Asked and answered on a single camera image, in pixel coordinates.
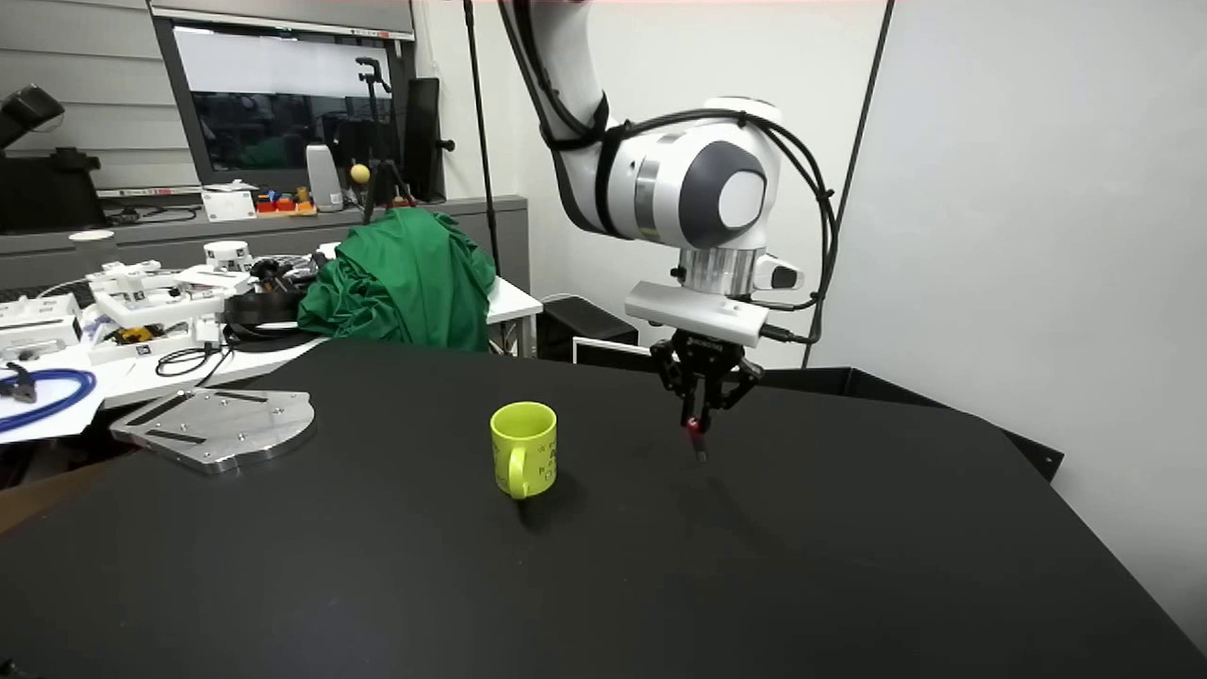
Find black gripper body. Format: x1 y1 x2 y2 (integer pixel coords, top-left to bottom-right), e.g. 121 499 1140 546
649 330 765 392

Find yellow-green ceramic mug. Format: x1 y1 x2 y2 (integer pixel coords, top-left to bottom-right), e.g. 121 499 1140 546
488 397 563 504

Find green cloth pile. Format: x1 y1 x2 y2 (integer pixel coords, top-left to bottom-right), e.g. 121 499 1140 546
294 203 501 360

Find thin black stand pole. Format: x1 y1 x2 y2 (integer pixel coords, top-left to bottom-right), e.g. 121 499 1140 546
462 0 507 277

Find black bag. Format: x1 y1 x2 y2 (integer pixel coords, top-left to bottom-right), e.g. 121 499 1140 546
224 258 332 355

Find small colourful toys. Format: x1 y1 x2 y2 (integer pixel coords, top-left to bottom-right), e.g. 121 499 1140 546
258 185 316 216

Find silver metal mounting plate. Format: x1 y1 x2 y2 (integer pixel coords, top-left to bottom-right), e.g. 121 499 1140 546
106 384 316 475

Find small white box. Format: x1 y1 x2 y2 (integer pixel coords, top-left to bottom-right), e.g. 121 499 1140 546
199 180 259 223

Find white plastic robot parts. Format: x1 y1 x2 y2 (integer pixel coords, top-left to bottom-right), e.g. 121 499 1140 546
84 238 258 336

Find white side table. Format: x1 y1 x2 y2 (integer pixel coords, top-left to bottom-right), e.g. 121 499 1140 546
0 249 547 449

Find grey counter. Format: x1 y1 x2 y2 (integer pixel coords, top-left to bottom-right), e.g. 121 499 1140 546
0 193 531 302

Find black office chair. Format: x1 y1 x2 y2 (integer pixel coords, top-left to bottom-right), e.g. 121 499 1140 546
0 84 111 233

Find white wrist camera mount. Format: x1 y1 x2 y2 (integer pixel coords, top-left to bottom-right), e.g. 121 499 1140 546
624 277 775 352

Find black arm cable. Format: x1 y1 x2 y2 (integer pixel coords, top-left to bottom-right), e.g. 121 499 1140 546
540 71 844 352

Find black camera tripod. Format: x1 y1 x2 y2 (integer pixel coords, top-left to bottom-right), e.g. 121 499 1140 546
353 53 425 228

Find black cable loop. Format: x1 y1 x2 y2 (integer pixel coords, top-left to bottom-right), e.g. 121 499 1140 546
151 341 239 382

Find blue hose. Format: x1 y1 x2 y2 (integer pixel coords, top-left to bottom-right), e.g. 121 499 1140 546
0 365 101 443

